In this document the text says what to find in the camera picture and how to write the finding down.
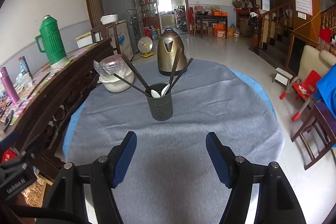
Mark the beige sofa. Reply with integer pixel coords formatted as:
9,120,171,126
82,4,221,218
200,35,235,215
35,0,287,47
298,45,336,80

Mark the dark grey utensil holder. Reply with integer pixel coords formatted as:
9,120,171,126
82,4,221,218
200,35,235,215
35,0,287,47
145,90,173,121

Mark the purple bottle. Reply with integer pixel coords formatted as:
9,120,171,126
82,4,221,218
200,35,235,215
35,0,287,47
1,67,20,105

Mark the green thermos jug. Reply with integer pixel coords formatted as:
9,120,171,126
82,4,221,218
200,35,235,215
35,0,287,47
35,15,68,67

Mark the wooden stair railing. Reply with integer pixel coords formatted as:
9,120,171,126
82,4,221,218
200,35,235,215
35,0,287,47
249,0,336,51

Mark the white plastic spoon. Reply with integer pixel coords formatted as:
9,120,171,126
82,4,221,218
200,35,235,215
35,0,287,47
161,84,170,97

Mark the white step stool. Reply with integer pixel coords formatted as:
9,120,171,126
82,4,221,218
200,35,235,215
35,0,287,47
273,67,293,88

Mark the white bowl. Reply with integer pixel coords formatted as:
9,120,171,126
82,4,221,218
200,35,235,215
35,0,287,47
98,71,134,93

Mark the brass electric kettle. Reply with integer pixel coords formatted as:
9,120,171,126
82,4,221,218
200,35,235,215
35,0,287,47
157,28,187,76

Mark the red child chair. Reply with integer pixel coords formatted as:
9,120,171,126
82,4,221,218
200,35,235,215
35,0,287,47
279,70,321,121

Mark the dark carved wooden sideboard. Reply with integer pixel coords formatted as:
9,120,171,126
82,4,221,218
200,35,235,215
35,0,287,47
1,39,113,181

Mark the grey table cloth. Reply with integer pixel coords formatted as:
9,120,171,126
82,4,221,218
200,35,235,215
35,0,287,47
63,60,285,223

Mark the black chopstick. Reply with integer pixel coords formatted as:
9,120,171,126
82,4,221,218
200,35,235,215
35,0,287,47
113,73,150,98
167,47,182,93
121,53,151,94
167,57,194,93

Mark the dark wooden chair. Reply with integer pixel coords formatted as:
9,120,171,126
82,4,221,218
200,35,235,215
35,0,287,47
291,102,335,170

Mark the grey refrigerator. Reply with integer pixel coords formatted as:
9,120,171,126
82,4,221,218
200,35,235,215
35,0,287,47
101,0,143,53

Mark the dark dining table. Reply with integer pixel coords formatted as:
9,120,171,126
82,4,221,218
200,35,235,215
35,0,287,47
195,11,228,38

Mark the clear plastic bag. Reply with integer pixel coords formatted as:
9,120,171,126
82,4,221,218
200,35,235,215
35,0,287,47
93,55,131,81

